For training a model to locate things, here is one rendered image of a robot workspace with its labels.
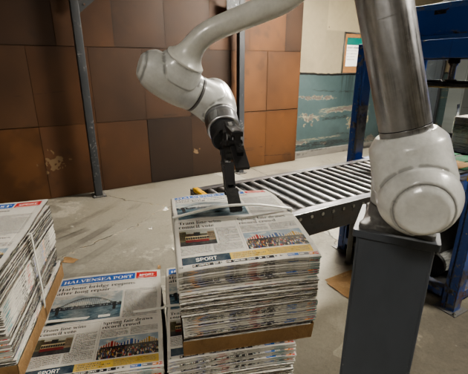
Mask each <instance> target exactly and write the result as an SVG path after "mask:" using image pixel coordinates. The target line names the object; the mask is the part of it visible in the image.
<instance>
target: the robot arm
mask: <svg viewBox="0 0 468 374"><path fill-rule="evenodd" d="M303 1H304V0H250V1H247V2H245V3H243V4H240V5H239V6H236V7H234V8H231V9H229V10H226V11H224V12H223V13H219V14H218V15H216V16H213V17H211V18H209V19H207V20H206V21H204V22H202V23H200V24H199V25H198V26H196V27H195V28H194V29H193V30H192V31H191V32H190V33H189V34H188V35H187V36H186V37H185V38H184V39H183V41H182V42H181V43H180V44H178V45H175V46H169V47H168V49H167V50H164V51H163V52H162V51H160V50H157V49H155V50H147V51H146V52H144V53H142V54H141V56H140V58H139V61H138V63H137V70H136V75H137V78H138V79H139V80H140V83H141V85H142V86H143V87H144V88H145V89H147V90H148V91H149V92H151V93H152V94H154V95H155V96H157V97H159V98H160V99H162V100H164V101H165V102H168V103H169V104H171V105H174V106H177V107H179V108H183V109H185V110H187V111H189V112H191V113H192V114H194V115H196V116H197V117H198V118H199V119H200V120H201V121H203V122H205V126H206V128H207V134H208V136H209V137H210V138H211V140H212V144H213V145H214V147H215V148H217V149H218V150H220V155H221V168H222V175H223V181H224V194H225V195H226V196H227V201H228V204H236V203H241V201H240V197H239V193H238V188H236V187H235V172H234V165H235V169H236V170H247V169H250V164H249V162H248V159H247V155H246V152H245V150H244V146H243V145H242V144H243V140H241V137H242V136H243V135H244V133H243V131H242V130H241V129H240V128H239V126H240V124H239V121H238V116H237V113H236V112H237V107H236V103H235V98H234V96H233V93H232V91H231V90H230V88H229V86H228V85H227V84H226V83H225V82H224V81H222V80H221V79H218V78H209V79H208V78H206V77H204V76H202V75H201V73H202V72H203V68H202V65H201V60H202V56H203V54H204V52H205V51H206V50H207V48H208V47H209V46H210V45H212V44H213V43H215V42H217V41H218V40H220V39H223V38H225V37H228V36H231V35H233V34H236V33H239V32H241V31H243V30H247V29H249V28H252V27H255V26H257V25H260V24H263V23H265V22H268V21H270V20H273V19H276V18H278V17H280V16H283V15H284V14H286V13H288V12H290V11H291V10H293V9H294V8H296V7H297V6H299V5H300V4H301V3H302V2H303ZM354 1H355V6H356V10H357V18H358V22H359V26H360V34H361V38H362V43H363V50H364V54H365V62H366V66H367V71H368V78H369V82H370V87H371V95H372V99H373V103H374V110H375V115H376V119H377V127H378V131H379V135H378V136H376V137H375V139H374V141H373V142H372V144H371V146H370V148H369V150H368V154H369V160H370V166H371V198H370V202H369V203H366V212H365V215H364V218H363V219H362V220H361V221H360V223H359V227H360V228H361V229H365V230H374V231H379V232H387V233H391V234H398V235H402V236H407V237H415V238H418V239H421V240H425V241H429V242H434V241H436V237H437V235H436V233H441V232H444V231H446V230H447V229H448V228H449V227H451V226H452V225H453V224H454V223H455V222H456V220H457V219H458V218H459V217H460V215H461V212H462V211H463V208H464V204H465V192H464V188H463V186H462V184H461V181H460V174H459V171H458V166H457V163H456V159H455V154H454V150H453V147H452V141H451V138H450V135H449V134H448V133H447V132H446V131H445V130H443V129H442V128H441V127H439V126H438V125H435V124H433V120H432V111H431V105H430V100H429V91H428V85H427V80H426V71H425V65H424V60H423V51H422V45H421V40H420V31H419V25H418V20H417V11H416V5H415V0H354ZM230 160H233V161H232V162H230Z"/></svg>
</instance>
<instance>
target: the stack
mask: <svg viewBox="0 0 468 374"><path fill-rule="evenodd" d="M165 307H166V316H165ZM295 351H296V342H295V341H294V339H293V340H289V341H280V342H274V343H269V344H260V345H255V346H249V347H240V348H235V349H230V350H221V351H215V352H206V353H201V354H196V355H187V356H183V340H182V331H181V314H180V304H179V295H178V289H177V279H176V269H175V267H174V268H168V269H166V305H164V301H163V293H162V286H161V281H160V269H157V270H142V271H133V272H118V273H110V274H102V275H89V276H82V277H77V278H68V279H62V282H61V284H60V286H59V289H58V292H57V294H56V297H55V299H54V302H53V305H52V307H51V310H50V312H49V314H48V317H47V320H46V322H45V325H44V327H43V330H42V333H41V335H40V337H39V340H38V342H37V345H36V348H35V350H34V352H33V355H32V357H31V360H30V363H29V364H28V367H27V370H26V373H25V374H293V364H294V361H295V357H296V352H295Z"/></svg>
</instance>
